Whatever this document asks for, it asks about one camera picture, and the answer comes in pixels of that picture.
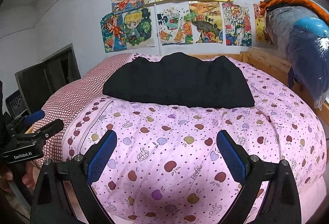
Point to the pink apple-print quilt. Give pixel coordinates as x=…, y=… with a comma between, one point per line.
x=180, y=149

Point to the red checkered bed sheet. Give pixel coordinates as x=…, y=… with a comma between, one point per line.
x=77, y=90

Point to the person's left hand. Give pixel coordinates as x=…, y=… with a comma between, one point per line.
x=28, y=177

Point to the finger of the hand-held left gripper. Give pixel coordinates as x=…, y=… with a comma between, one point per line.
x=34, y=116
x=51, y=126

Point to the group of colourful wall drawings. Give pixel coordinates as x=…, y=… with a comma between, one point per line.
x=180, y=23

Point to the wooden bed frame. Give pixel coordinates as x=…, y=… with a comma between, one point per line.
x=259, y=62

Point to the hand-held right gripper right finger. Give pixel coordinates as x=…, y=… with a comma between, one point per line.
x=231, y=157

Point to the plastic-wrapped blue bedding bundle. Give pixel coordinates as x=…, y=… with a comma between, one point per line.
x=308, y=47

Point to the black padded jacket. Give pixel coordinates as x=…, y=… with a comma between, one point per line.
x=180, y=82

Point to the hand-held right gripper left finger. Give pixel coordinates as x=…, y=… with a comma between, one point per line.
x=101, y=157

